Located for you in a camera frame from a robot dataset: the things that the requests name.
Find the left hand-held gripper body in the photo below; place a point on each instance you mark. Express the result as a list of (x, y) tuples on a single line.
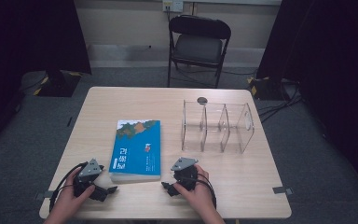
[(89, 171)]

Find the grey tape strip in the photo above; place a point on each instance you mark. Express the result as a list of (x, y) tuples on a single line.
[(45, 195), (282, 190)]

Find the dark curtain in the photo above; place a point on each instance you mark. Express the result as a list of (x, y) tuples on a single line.
[(28, 37), (332, 62)]

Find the blue book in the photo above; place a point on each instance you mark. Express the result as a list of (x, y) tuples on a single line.
[(136, 149)]

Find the black folding chair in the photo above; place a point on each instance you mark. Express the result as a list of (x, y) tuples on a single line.
[(199, 46)]

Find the black stand base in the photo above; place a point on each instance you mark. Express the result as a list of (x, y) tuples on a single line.
[(268, 88), (56, 84)]

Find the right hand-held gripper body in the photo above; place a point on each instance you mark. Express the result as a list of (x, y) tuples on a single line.
[(185, 169)]

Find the white wall outlet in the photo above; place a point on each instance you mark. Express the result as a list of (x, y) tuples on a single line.
[(172, 5)]

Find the person's left hand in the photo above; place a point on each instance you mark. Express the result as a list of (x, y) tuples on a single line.
[(70, 197)]

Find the clear acrylic book rack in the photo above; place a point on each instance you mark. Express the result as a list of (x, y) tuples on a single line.
[(217, 127)]

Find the person's right hand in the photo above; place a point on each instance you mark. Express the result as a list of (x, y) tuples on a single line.
[(197, 196)]

